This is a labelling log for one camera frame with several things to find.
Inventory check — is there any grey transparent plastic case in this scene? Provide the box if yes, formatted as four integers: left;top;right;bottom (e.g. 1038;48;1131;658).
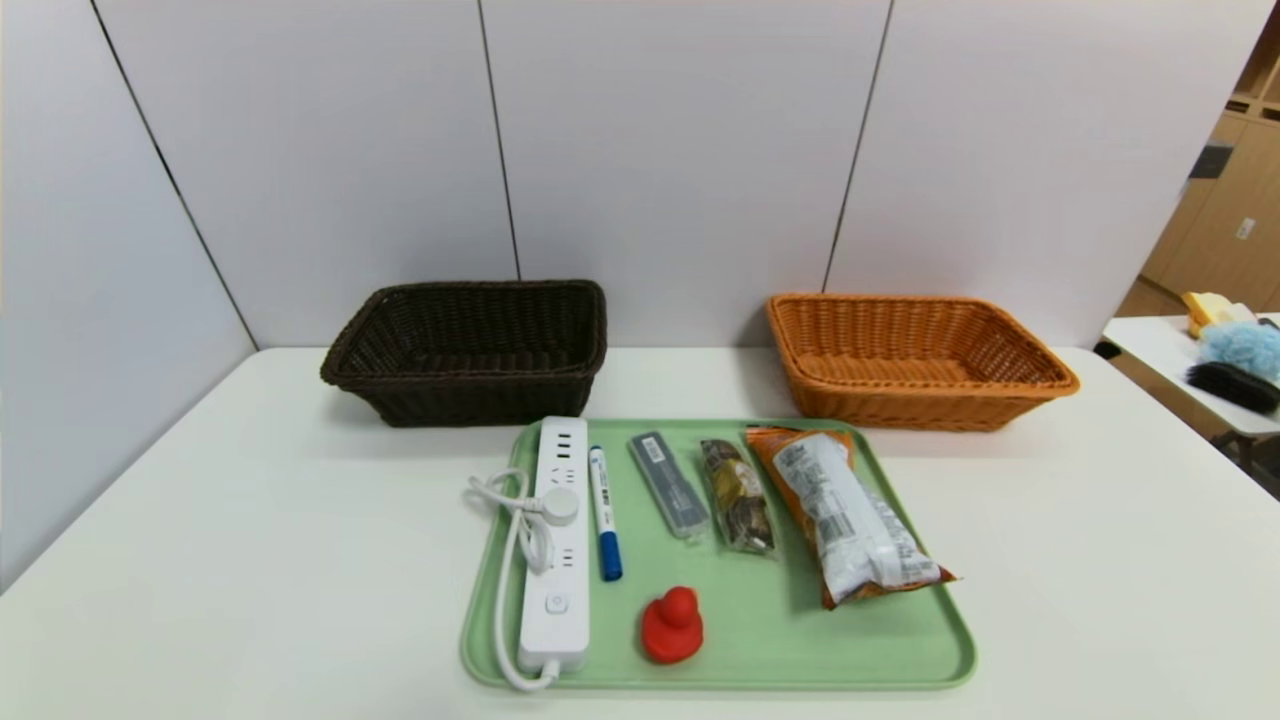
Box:
629;431;712;541

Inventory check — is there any brown snack bar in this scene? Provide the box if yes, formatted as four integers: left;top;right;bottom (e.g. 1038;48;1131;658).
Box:
699;438;778;557

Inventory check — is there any orange snack bag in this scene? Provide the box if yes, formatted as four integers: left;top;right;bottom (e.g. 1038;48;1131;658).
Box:
745;425;958;610

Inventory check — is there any white power strip with cable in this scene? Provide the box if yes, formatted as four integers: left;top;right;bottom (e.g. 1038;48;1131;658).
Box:
466;416;591;693

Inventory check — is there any dark brown wicker basket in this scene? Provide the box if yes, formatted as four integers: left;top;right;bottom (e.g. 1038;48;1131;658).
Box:
320;279;609;429

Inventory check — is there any orange wicker basket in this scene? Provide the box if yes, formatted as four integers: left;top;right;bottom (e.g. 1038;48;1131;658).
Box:
766;293;1081;432

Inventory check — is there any blue whiteboard marker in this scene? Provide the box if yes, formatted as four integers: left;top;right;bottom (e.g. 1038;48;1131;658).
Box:
588;445;624;583

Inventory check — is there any red rubber duck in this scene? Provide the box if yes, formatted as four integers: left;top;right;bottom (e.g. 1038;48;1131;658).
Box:
641;586;705;665

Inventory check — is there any green plastic tray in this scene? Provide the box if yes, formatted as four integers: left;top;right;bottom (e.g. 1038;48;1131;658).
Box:
460;417;978;691

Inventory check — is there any white side table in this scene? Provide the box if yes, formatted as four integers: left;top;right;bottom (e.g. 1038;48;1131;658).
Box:
1103;314;1280;441

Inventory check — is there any yellow sponge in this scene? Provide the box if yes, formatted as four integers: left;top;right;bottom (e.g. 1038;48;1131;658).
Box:
1181;291;1257;339

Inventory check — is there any black brush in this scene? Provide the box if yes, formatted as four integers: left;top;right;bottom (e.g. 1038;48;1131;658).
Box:
1186;361;1280;415

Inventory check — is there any wooden cabinet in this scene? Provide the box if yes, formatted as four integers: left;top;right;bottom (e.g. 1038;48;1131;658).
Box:
1115;10;1280;319

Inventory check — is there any blue fluffy duster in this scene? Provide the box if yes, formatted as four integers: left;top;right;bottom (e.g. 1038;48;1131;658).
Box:
1198;321;1280;383

